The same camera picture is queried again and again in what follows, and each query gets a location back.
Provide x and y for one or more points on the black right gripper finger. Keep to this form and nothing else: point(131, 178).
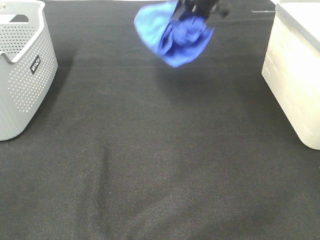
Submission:
point(205, 14)

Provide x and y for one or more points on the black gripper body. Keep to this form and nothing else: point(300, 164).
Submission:
point(193, 6)

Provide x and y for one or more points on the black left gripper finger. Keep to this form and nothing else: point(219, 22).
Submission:
point(178, 14)

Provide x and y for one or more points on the blue towel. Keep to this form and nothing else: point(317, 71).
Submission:
point(175, 42)

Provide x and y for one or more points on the white plastic storage bin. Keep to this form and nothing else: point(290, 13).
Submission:
point(291, 67)

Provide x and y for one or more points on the black fabric table mat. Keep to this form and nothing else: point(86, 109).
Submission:
point(124, 147)

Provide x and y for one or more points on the grey perforated plastic basket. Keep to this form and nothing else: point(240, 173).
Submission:
point(28, 65)

